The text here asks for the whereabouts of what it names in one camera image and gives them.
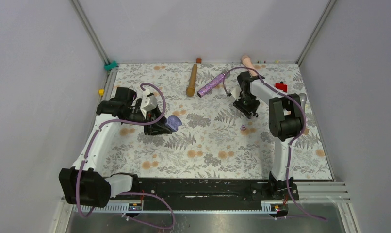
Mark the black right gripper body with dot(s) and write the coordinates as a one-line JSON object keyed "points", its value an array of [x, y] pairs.
{"points": [[247, 104]]}

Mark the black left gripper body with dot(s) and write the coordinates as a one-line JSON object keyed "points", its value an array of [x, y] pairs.
{"points": [[136, 115]]}

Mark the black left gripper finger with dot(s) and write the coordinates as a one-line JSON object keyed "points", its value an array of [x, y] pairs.
{"points": [[158, 116], [156, 129]]}

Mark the purple earbud charging case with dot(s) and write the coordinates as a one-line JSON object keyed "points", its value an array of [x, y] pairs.
{"points": [[173, 123]]}

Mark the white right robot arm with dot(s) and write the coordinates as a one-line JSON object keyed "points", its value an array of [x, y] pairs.
{"points": [[286, 121]]}

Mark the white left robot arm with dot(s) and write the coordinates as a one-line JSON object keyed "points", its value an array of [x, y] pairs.
{"points": [[85, 182]]}

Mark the purple glitter microphone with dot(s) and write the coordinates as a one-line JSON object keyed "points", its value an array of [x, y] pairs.
{"points": [[212, 84]]}

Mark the red box with label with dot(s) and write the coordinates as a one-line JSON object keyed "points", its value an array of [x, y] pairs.
{"points": [[281, 86]]}

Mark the gold microphone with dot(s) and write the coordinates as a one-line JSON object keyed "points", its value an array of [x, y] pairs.
{"points": [[190, 91]]}

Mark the pink microphone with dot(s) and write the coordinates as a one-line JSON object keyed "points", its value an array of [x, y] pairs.
{"points": [[246, 61]]}

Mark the floral table mat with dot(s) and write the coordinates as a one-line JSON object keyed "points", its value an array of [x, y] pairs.
{"points": [[209, 144]]}

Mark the teal corner clamp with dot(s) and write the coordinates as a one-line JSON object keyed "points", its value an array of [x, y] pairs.
{"points": [[111, 66]]}

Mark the silver grey microphone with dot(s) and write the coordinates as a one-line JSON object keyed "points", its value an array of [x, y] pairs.
{"points": [[303, 99]]}

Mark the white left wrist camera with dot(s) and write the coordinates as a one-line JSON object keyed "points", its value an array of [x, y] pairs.
{"points": [[148, 103]]}

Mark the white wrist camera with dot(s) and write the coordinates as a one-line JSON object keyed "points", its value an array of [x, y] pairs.
{"points": [[148, 103], [235, 93]]}

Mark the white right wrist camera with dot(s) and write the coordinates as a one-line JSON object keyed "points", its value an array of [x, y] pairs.
{"points": [[235, 93]]}

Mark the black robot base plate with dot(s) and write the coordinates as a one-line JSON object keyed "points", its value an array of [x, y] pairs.
{"points": [[209, 194]]}

